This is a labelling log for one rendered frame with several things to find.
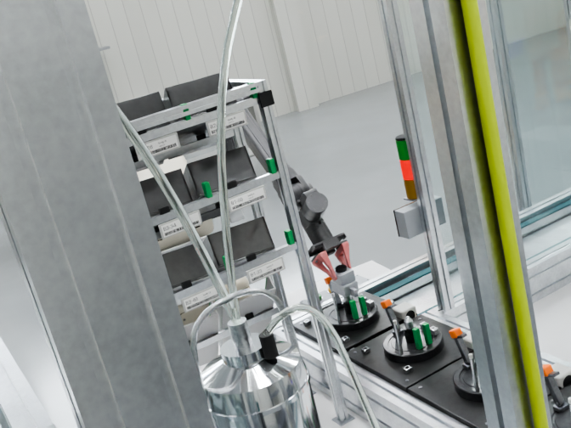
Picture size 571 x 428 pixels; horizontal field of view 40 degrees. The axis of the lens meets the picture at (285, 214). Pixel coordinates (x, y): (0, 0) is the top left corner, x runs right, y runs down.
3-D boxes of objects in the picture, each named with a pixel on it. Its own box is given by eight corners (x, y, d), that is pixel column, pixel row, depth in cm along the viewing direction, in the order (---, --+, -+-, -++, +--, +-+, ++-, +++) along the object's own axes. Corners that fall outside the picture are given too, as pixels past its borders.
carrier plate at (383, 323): (292, 331, 211) (291, 323, 210) (364, 296, 221) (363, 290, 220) (342, 358, 190) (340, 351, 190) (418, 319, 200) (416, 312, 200)
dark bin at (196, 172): (187, 223, 188) (176, 194, 189) (238, 206, 191) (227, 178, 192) (198, 197, 161) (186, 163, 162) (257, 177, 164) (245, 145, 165)
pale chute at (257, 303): (222, 352, 200) (216, 337, 202) (269, 335, 203) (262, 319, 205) (222, 307, 176) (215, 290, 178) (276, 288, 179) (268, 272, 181)
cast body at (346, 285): (331, 290, 205) (326, 267, 202) (345, 284, 207) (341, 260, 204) (349, 300, 198) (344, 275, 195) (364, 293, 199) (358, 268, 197)
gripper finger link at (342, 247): (362, 265, 200) (344, 233, 203) (339, 275, 197) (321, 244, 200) (353, 275, 206) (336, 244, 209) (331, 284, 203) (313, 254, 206)
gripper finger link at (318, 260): (356, 267, 199) (338, 236, 202) (332, 278, 196) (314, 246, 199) (347, 278, 205) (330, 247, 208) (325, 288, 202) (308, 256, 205)
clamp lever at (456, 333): (462, 364, 166) (448, 331, 166) (469, 360, 167) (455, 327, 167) (472, 363, 163) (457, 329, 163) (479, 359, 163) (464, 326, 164)
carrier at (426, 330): (345, 360, 189) (334, 314, 185) (422, 320, 199) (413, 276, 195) (407, 396, 168) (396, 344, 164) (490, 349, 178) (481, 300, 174)
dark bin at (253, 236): (204, 284, 193) (194, 256, 194) (254, 266, 196) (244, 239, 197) (218, 267, 166) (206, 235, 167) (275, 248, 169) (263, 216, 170)
